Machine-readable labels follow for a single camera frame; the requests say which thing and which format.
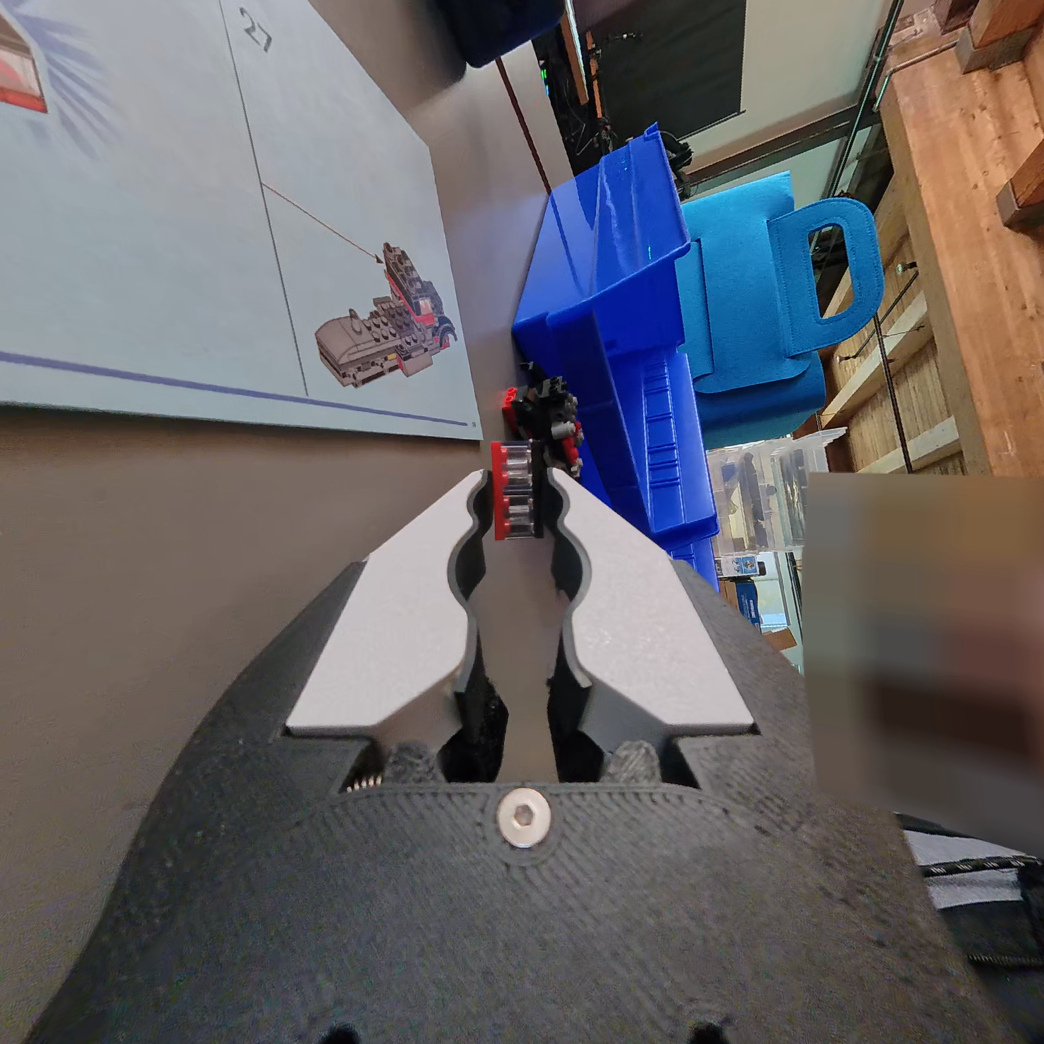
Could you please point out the black case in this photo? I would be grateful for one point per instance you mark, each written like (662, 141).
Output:
(506, 28)

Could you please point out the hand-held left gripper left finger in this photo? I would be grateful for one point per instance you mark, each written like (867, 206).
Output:
(383, 636)

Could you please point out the toy brick instruction booklet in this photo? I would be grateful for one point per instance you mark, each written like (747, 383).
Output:
(163, 204)

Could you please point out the person's black jacket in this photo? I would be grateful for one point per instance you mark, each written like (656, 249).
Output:
(995, 970)

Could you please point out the grey toy brick car model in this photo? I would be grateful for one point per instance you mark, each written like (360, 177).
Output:
(550, 416)

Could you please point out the blue plastic bin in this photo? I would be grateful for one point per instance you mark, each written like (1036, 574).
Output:
(669, 457)
(595, 261)

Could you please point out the blue felt bag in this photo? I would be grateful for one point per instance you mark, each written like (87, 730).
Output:
(750, 294)

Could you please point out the red black toy brick assembly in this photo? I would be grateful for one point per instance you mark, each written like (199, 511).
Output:
(515, 489)

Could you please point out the black screen panel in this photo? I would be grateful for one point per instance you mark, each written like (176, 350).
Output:
(669, 57)

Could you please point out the grey desk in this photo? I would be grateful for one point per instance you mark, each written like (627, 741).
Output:
(163, 571)

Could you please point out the clear plastic organizer box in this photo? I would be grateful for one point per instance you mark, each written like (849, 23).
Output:
(758, 489)

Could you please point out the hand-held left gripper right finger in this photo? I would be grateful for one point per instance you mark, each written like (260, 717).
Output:
(652, 644)

